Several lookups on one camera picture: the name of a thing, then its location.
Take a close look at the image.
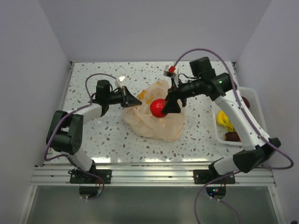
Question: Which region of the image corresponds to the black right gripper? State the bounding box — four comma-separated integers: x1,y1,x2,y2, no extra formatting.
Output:
162,77,204,113

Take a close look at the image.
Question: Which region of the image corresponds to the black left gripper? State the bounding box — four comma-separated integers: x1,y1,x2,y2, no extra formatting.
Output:
106,86,142,108

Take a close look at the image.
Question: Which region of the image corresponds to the banana print plastic bag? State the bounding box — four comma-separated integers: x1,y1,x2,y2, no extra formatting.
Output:
123,79,185,142

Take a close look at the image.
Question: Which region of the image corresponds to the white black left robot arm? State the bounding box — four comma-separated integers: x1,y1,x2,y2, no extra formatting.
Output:
44,80,142,183

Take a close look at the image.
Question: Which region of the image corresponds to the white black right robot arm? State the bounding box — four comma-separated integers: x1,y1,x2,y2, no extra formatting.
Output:
162,57,281,183

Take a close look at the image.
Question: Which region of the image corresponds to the yellow fake banana bunch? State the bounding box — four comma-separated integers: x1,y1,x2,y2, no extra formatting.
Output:
216,110,234,133

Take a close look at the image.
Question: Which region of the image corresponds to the dark red fake passionfruit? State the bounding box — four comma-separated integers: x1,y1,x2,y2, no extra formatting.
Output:
224,132,241,142

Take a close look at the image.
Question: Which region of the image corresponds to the dark red fake apple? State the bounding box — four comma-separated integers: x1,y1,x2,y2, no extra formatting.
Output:
242,97,250,108

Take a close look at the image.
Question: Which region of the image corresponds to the white perforated plastic basket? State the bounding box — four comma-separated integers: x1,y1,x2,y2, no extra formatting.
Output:
212,87,270,150

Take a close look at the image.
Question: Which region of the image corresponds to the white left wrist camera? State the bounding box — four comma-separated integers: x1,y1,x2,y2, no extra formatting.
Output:
115,75,126,88

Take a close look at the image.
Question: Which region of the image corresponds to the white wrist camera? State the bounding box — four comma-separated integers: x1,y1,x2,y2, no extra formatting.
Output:
163,65,178,87
115,75,126,88

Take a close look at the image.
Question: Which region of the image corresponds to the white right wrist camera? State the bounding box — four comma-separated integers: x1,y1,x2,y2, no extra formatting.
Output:
163,65,178,87

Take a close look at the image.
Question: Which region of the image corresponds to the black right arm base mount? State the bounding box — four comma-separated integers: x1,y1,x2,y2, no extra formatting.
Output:
193,162,236,184

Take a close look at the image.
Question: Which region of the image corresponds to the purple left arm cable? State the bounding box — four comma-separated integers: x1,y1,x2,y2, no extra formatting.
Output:
43,73,117,200

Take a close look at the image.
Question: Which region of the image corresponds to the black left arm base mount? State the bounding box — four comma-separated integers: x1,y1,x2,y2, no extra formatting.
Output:
68,164,112,184

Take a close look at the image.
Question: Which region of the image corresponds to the aluminium table frame rail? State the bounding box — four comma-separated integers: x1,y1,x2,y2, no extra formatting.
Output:
18,61,285,224

